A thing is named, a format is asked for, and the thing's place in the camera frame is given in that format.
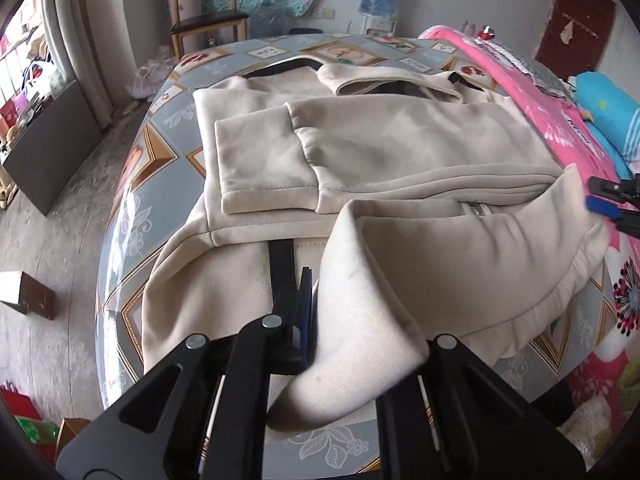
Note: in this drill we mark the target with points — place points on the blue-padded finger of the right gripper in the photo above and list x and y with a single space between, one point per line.
625 221
627 191

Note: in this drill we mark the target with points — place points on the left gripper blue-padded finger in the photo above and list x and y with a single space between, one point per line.
293 303

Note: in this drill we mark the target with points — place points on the beige zip-up jacket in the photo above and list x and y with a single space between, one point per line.
421 207

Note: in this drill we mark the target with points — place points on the blue pillow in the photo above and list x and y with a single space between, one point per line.
613 119

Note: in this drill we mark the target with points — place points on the grey lace cloth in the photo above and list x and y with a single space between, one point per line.
543 78

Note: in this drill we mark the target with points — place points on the dark red wooden door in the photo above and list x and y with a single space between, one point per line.
576 36

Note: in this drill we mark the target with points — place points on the grey-blue patterned bed sheet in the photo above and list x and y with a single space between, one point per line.
165 173

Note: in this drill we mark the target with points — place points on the white plastic bag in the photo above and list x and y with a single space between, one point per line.
149 78

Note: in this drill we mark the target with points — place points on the dark grey cabinet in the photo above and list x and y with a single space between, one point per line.
47 153

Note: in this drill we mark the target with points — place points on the wooden chair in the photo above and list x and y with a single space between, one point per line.
233 18

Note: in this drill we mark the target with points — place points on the grey curtain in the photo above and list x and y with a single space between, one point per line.
101 43

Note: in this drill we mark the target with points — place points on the cardboard box with cables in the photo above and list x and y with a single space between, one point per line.
69 429

